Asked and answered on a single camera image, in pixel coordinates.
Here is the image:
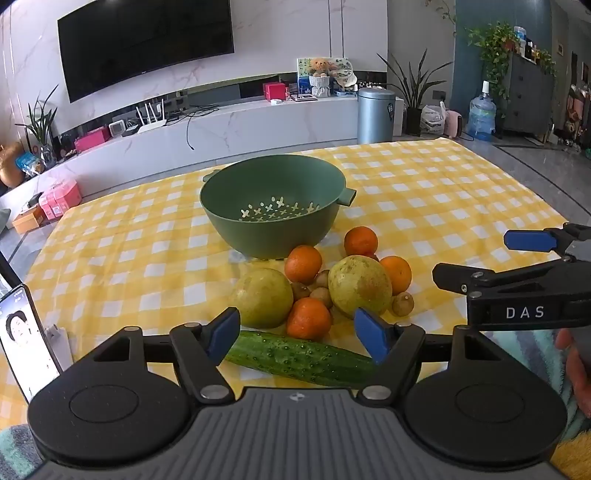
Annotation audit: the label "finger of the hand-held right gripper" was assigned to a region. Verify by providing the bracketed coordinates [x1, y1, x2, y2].
[504, 222, 591, 254]
[433, 258, 591, 296]

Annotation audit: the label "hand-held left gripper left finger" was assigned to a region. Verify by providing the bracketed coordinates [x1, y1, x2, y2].
[88, 306, 242, 405]

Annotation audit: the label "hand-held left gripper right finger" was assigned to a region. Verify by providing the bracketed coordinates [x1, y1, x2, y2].
[354, 306, 506, 408]

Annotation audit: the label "yellow-green pear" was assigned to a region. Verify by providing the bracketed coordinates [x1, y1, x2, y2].
[232, 268, 295, 329]
[328, 255, 393, 319]

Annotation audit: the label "orange mandarin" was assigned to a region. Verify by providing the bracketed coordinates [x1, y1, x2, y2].
[379, 256, 413, 296]
[286, 298, 333, 341]
[344, 226, 379, 257]
[285, 246, 323, 284]

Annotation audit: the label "green colander bowl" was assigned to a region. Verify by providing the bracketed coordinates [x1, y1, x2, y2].
[200, 154, 358, 259]

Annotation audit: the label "person's right hand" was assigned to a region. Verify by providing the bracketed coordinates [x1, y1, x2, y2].
[554, 328, 591, 416]

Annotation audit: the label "teal fuzzy blanket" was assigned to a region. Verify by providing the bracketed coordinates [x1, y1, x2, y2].
[480, 330, 591, 467]

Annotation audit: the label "green cucumber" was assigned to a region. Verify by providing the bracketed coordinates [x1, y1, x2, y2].
[224, 330, 377, 388]

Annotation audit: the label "yellow checked tablecloth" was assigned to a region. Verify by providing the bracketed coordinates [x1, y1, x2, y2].
[0, 138, 570, 430]

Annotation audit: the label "blue water jug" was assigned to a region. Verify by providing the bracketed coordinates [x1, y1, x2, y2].
[468, 80, 497, 141]

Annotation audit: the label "dark grey drawer cabinet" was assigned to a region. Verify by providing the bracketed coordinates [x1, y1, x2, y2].
[501, 51, 555, 136]

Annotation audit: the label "white plastic bag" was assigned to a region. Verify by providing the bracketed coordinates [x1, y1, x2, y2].
[421, 105, 446, 136]

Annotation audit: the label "white paper slip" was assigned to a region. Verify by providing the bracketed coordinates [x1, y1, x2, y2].
[46, 325, 75, 370]

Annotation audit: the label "blue-grey metal trash can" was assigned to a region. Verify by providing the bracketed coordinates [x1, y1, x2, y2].
[358, 88, 397, 145]

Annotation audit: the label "long-leaf plant in black pot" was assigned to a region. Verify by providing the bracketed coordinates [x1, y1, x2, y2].
[376, 48, 455, 137]

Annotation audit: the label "trailing green ivy plant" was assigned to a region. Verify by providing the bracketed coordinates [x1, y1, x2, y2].
[466, 21, 557, 100]

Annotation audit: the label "smartphone with lit screen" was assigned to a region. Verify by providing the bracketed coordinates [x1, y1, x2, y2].
[0, 284, 63, 402]

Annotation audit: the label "pink cardboard boxes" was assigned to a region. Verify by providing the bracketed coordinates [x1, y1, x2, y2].
[39, 178, 83, 221]

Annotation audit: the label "white marble television console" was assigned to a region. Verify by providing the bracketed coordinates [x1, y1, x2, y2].
[0, 95, 407, 204]

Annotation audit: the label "white wifi router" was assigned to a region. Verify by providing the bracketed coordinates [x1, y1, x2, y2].
[136, 102, 168, 134]

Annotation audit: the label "orange cardboard box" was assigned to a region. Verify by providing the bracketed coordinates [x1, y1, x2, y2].
[12, 206, 49, 234]

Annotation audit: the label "magenta box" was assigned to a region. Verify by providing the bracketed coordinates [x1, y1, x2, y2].
[74, 127, 112, 153]

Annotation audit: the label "teddy bear in white pot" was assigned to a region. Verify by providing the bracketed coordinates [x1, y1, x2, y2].
[308, 58, 332, 98]

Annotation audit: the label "brown plush toy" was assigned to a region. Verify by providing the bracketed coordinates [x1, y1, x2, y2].
[0, 142, 26, 188]

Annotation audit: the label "slim-leaf potted plant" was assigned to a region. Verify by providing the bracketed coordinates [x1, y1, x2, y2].
[15, 85, 60, 164]

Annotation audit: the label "black cable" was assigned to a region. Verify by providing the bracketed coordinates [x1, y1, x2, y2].
[185, 104, 220, 151]

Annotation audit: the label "black wall television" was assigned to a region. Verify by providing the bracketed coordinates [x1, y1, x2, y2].
[58, 0, 234, 103]

